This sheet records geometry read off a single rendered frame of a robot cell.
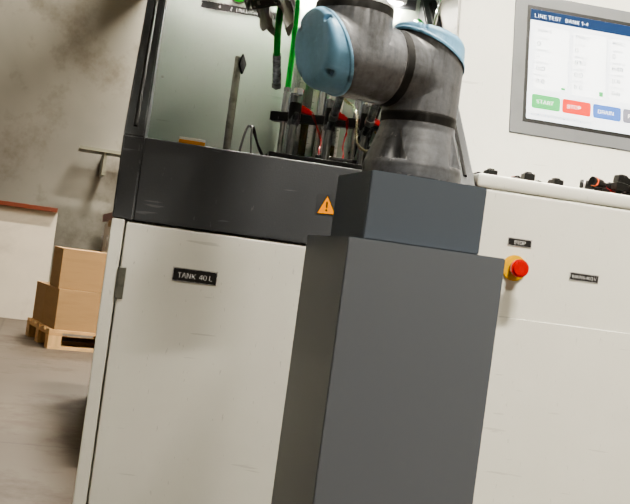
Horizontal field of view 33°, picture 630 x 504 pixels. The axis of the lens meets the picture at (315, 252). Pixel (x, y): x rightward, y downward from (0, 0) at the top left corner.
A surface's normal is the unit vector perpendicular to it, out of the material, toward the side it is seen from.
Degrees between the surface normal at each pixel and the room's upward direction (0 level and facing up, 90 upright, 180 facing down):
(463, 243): 90
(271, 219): 90
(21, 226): 90
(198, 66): 90
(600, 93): 76
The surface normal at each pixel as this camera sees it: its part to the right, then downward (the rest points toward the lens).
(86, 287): 0.40, 0.04
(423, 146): 0.12, -0.30
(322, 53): -0.86, 0.01
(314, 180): 0.16, 0.01
